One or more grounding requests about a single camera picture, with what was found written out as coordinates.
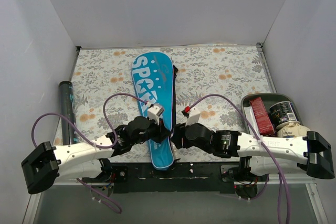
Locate blue sport racket cover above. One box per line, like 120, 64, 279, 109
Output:
131, 52, 178, 170

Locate black shuttlecock tube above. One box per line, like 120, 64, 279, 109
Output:
59, 81, 78, 145

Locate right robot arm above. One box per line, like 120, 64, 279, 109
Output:
171, 123, 335, 181

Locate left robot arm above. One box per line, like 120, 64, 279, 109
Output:
21, 116, 171, 195

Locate silver foil packet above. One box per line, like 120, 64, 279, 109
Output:
243, 106, 260, 136

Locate floral table cloth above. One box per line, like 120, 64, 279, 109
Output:
72, 46, 270, 139

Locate red snack packet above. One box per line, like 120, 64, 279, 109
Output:
249, 97, 275, 136

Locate metal tray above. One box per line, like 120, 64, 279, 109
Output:
240, 93, 303, 131

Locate dark paper cup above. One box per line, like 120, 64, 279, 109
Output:
269, 101, 301, 130

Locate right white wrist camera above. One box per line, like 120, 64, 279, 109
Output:
182, 106, 201, 126

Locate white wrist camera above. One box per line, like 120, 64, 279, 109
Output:
146, 101, 164, 125
182, 106, 201, 126

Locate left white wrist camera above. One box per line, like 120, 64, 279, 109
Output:
146, 101, 164, 125

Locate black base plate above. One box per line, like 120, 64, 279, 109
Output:
110, 161, 270, 195

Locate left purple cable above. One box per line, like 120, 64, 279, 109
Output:
31, 93, 152, 214

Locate purple cable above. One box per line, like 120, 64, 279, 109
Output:
188, 94, 291, 224
31, 93, 152, 214

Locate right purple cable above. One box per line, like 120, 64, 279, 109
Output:
188, 94, 291, 224

